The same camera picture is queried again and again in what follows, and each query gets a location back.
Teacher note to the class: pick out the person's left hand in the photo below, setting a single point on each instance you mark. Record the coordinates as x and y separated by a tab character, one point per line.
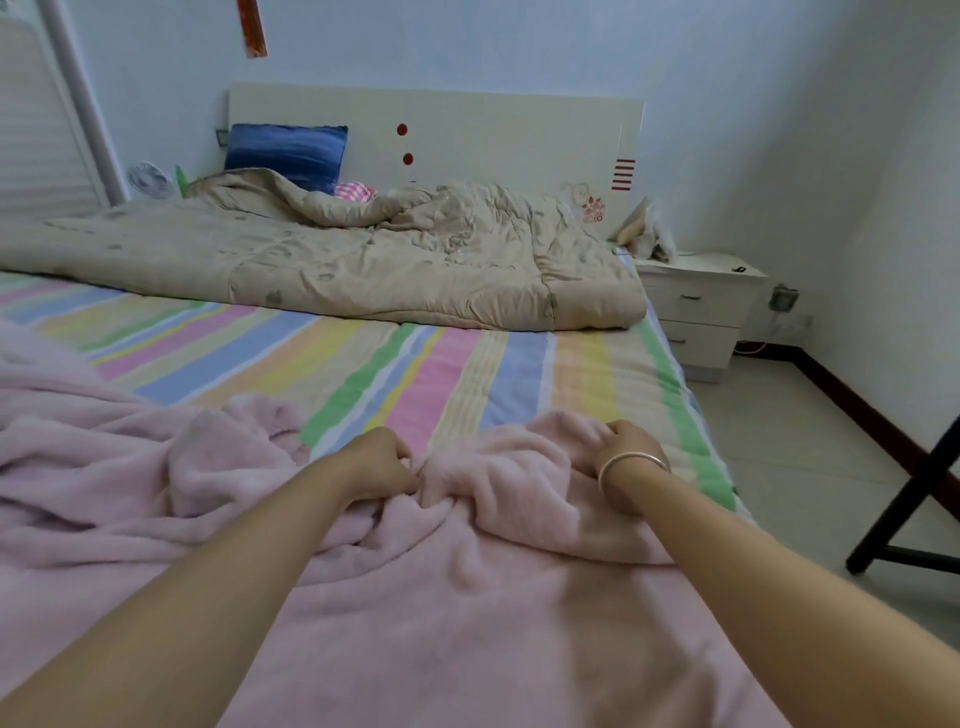
375	465

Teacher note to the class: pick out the person's right hand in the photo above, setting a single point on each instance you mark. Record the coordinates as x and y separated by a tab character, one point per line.
630	455

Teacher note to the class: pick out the pink fleece blanket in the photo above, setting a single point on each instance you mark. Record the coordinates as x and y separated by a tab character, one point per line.
375	630

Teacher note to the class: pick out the person's left forearm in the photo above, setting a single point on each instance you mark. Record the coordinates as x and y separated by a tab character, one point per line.
165	615

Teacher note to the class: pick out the person's right forearm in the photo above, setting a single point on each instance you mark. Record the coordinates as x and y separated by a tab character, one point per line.
810	600

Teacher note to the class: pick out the striped pastel bed sheet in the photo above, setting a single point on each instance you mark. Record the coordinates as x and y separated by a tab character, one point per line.
375	375

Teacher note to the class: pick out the white nightstand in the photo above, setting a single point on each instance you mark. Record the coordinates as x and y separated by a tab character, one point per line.
702	308

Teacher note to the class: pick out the beige quilt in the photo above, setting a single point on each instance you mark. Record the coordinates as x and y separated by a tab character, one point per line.
375	255

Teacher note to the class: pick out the cream plush toy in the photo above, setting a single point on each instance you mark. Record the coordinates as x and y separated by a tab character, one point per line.
645	233

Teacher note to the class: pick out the dark brown baseboard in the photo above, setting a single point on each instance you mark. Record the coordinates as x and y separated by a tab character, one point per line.
870	420

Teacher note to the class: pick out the pink patterned pillow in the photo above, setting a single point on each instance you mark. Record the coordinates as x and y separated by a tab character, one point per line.
354	192

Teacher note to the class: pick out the black clothes rack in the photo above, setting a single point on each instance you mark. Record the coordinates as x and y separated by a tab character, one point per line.
908	503

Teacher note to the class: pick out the blue pillow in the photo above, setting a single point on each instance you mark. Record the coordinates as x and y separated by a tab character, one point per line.
285	155

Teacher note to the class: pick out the white headboard with red dots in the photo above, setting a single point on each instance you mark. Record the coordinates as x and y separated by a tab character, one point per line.
510	135

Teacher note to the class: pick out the green bottle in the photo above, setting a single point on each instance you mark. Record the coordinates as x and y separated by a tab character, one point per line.
183	182

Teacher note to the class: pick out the small white desk fan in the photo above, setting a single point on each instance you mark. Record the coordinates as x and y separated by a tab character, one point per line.
152	179

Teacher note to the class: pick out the black wall plug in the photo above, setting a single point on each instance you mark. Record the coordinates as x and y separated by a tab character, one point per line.
783	299

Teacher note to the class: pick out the wall switch plate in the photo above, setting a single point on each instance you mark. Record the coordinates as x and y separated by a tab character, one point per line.
222	138

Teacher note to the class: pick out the red wall hanging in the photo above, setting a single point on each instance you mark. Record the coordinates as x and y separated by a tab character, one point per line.
252	26

